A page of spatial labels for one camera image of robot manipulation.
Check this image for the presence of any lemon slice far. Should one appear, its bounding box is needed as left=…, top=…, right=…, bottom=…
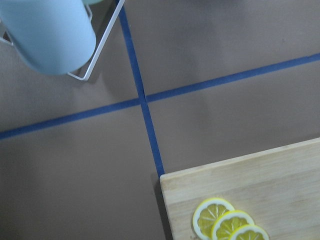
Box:
left=192, top=197, right=235, bottom=240

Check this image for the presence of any light blue cup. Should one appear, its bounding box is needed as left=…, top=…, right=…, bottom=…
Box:
left=0, top=0, right=97, bottom=76

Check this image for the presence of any wooden cutting board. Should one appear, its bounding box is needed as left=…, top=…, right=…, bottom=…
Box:
left=160, top=138, right=320, bottom=240

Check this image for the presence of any lemon slice near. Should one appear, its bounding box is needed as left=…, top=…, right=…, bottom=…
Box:
left=228, top=224, right=270, bottom=240

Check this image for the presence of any white wire cup rack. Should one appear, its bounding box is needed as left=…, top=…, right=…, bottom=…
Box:
left=0, top=0, right=126, bottom=82

